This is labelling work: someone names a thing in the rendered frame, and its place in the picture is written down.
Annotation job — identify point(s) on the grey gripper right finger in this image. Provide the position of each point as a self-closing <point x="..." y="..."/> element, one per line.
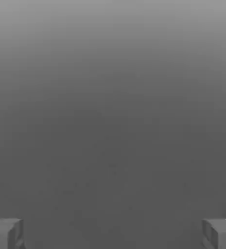
<point x="221" y="234"/>

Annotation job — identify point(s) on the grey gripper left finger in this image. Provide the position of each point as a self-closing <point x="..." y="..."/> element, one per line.
<point x="3" y="234"/>

